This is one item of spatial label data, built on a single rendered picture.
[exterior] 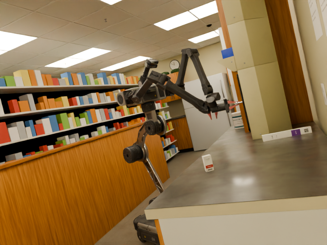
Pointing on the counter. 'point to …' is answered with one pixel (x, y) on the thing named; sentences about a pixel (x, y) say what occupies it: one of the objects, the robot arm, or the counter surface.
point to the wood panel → (299, 89)
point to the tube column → (243, 10)
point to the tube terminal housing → (259, 77)
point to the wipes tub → (237, 118)
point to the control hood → (228, 63)
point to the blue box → (227, 53)
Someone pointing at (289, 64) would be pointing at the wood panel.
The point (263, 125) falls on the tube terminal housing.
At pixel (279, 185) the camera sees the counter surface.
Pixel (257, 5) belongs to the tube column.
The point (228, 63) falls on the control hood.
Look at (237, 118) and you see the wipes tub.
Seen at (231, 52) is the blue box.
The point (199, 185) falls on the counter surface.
